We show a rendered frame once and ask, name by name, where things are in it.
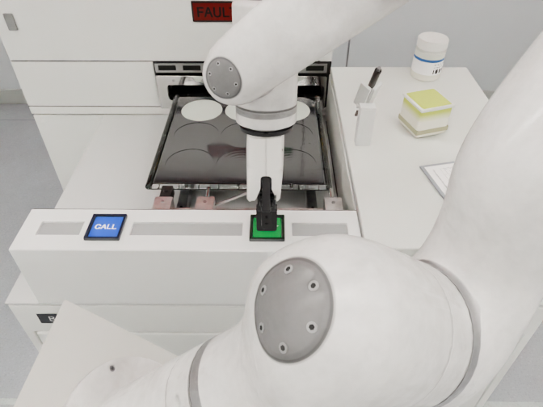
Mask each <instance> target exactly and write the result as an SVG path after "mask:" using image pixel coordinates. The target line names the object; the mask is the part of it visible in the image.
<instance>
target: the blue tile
mask: <svg viewBox="0 0 543 407"><path fill-rule="evenodd" d="M122 220H123V217H96V218H95V221H94V224H93V225H92V228H91V230H90V233H89V235H88V237H117V234H118V232H119V229H120V226H121V223H122Z"/></svg>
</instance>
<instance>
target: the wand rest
mask: <svg viewBox="0 0 543 407"><path fill-rule="evenodd" d="M381 85H382V82H378V83H377V84H376V85H375V86H374V87H373V88H371V87H369V86H368V85H367V84H366V83H365V82H361V83H360V87H359V89H358V91H357V94H356V97H355V100H354V102H353V103H354V104H355V105H356V108H359V110H358V116H357V122H356V133H355V139H354V142H355V145H356V146H370V143H371V138H372V133H373V125H374V120H375V114H376V110H377V108H376V105H375V103H373V102H374V100H375V98H376V96H377V93H378V91H379V89H380V88H381ZM370 92H371V93H370ZM366 101H367V102H366Z"/></svg>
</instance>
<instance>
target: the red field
mask: <svg viewBox="0 0 543 407"><path fill-rule="evenodd" d="M192 5H193V13H194V20H232V3H192Z"/></svg>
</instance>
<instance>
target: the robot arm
mask: <svg viewBox="0 0 543 407"><path fill-rule="evenodd" d="M409 1H410V0H234V1H233V2H232V24H233V26H232V27H231V28H230V29H229V30H228V31H227V32H226V33H225V34H224V35H223V36H222V37H221V38H220V39H219V40H218V41H217V42H216V43H215V44H214V45H213V46H212V48H211V49H210V51H209V52H208V55H207V56H206V58H205V60H204V65H203V72H202V75H203V81H204V85H205V87H206V89H207V91H208V92H209V93H210V94H211V96H212V97H213V98H215V99H216V100H217V101H218V102H220V103H224V104H226V105H232V106H235V107H236V121H237V123H238V124H239V127H240V130H241V131H242V132H244V133H245V134H247V136H246V180H247V199H248V200H249V201H251V200H254V201H255V200H256V198H257V202H258V204H256V229H257V230H258V231H276V230H277V204H276V201H278V200H279V199H280V193H281V186H282V178H283V167H284V134H287V133H289V132H291V131H292V130H293V125H294V124H295V123H296V121H297V83H298V72H300V71H302V70H303V69H304V68H306V67H307V66H309V65H311V64H313V63H314V62H315V61H317V60H318V59H320V58H322V57H324V56H325V55H326V54H328V53H329V52H331V51H333V50H334V49H336V48H337V47H339V46H340V45H342V44H344V43H345V42H347V41H349V40H350V39H351V38H353V37H354V36H356V35H358V34H360V33H361V32H362V31H364V30H365V29H367V28H368V27H371V26H372V25H373V24H374V23H376V22H378V21H380V20H381V19H383V18H384V17H386V16H387V15H389V14H391V13H392V12H394V11H395V10H397V9H398V8H400V7H401V6H403V5H405V4H406V3H408V2H409ZM542 300H543V31H542V32H541V34H540V35H539V36H538V37H537V38H536V39H535V40H534V41H533V43H532V44H531V45H530V47H529V48H528V49H527V51H526V52H525V53H524V55H523V56H522V57H521V58H520V59H519V60H518V62H517V63H516V64H515V66H514V67H513V68H512V70H511V71H510V72H509V74H508V75H507V76H506V77H505V78H504V80H503V81H502V82H501V84H500V85H499V87H498V88H497V89H496V91H495V92H494V93H493V94H492V96H491V97H490V99H489V100H488V102H487V103H486V105H485V106H484V108H483V109H482V111H481V112H480V114H479V115H478V117H477V119H476V120H475V121H474V123H473V125H472V126H471V128H470V130H469V132H468V133H467V135H466V137H465V139H464V141H463V143H462V145H461V147H460V149H459V152H458V154H457V156H456V159H455V162H454V164H453V167H452V172H451V174H450V178H449V181H448V187H447V191H446V194H445V197H444V202H443V205H442V208H441V209H440V213H439V215H438V217H437V219H436V222H435V224H434V226H433V228H432V230H431V232H430V233H429V235H428V237H427V239H426V241H425V242H424V243H423V245H422V246H421V247H420V248H419V250H418V251H417V252H416V253H415V254H414V255H413V256H412V257H411V256H408V255H406V254H404V253H402V252H399V251H397V250H395V249H392V248H390V247H388V246H386V245H383V244H381V243H379V242H376V241H372V240H369V239H367V238H363V237H357V236H354V235H349V234H337V233H336V234H322V235H317V236H313V237H307V238H305V239H302V240H300V241H296V242H293V243H292V244H290V245H287V246H285V247H284V248H282V249H280V250H278V251H276V252H275V253H274V254H272V255H271V256H269V257H268V258H267V259H266V260H265V261H264V262H262V264H261V265H260V266H259V267H258V269H257V270H256V272H255V273H254V275H253V277H252V279H251V281H250V285H249V287H248V291H247V296H246V306H245V312H244V314H243V317H242V319H241V320H240V322H239V323H238V324H237V325H235V326H234V327H232V328H230V329H228V330H226V331H224V332H222V333H220V334H218V335H217V336H215V337H213V338H211V339H209V340H208V341H206V342H203V343H202V344H200V345H198V346H196V347H194V348H193V349H191V350H189V351H187V352H186V353H184V354H182V355H180V356H178V357H177V358H175V359H172V360H171V361H169V362H167V363H165V364H163V365H161V364H160V363H158V362H155V361H153V360H151V359H146V358H142V357H135V356H127V357H122V358H118V359H113V360H111V361H108V362H106V363H104V364H102V365H100V366H99V367H97V368H96V369H94V370H93V371H91V372H89V373H88V374H87V375H86V376H85V377H84V378H83V379H82V380H81V381H80V382H79V383H78V384H77V386H76V387H75V388H74V390H73V391H72V392H71V393H70V395H69V397H68V399H67V401H66V403H65V405H64V407H457V406H459V405H462V404H464V403H465V402H467V401H468V400H470V399H471V398H472V397H474V396H476V395H477V394H478V393H480V392H481V391H482V390H483V389H484V388H485V387H486V386H487V385H488V384H489V383H490V382H491V381H492V380H493V379H494V377H495V376H496V375H497V373H498V372H499V370H500V369H501V368H502V366H503V365H504V364H505V362H506V361H507V359H508V358H509V356H510V355H511V353H512V351H513V350H514V349H515V347H516V345H517V343H518V342H519V340H520V338H521V337H522V335H523V333H524V331H525V330H526V328H527V327H528V324H529V322H530V321H531V320H532V318H533V316H534V314H535V312H536V311H537V309H538V307H539V305H540V304H541V302H542Z"/></svg>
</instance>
